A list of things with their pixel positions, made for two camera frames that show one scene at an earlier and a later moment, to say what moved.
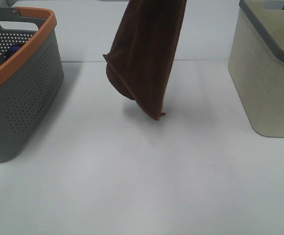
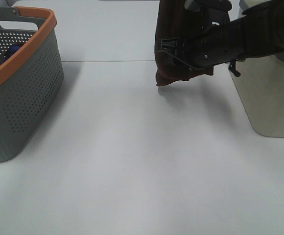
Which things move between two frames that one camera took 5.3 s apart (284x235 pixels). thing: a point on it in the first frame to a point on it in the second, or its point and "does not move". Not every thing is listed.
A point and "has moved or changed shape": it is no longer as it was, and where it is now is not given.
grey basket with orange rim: x=24 y=75 does not move
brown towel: x=139 y=60 has moved or changed shape
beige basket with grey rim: x=263 y=63 does not move
